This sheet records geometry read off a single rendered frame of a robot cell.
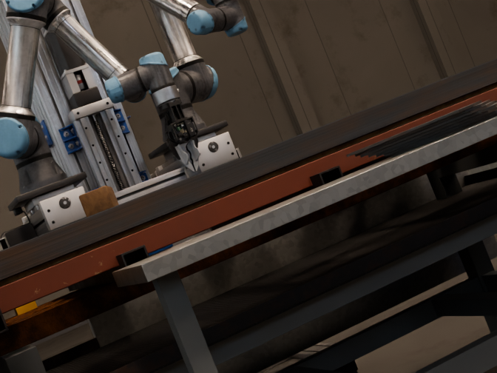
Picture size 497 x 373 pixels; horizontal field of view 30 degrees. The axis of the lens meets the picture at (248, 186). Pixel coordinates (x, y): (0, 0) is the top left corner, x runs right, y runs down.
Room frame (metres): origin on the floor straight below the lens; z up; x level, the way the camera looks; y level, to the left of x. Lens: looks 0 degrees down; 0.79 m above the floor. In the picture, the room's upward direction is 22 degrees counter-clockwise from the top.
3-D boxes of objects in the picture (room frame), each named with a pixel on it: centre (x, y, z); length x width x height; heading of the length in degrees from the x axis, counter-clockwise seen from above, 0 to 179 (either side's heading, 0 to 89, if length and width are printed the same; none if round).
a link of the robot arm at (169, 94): (2.73, 0.12, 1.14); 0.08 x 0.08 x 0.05
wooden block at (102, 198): (1.95, 0.30, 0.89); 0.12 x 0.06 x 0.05; 3
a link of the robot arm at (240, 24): (2.98, -0.14, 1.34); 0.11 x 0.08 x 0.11; 138
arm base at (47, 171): (2.88, 0.59, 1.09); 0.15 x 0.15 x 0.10
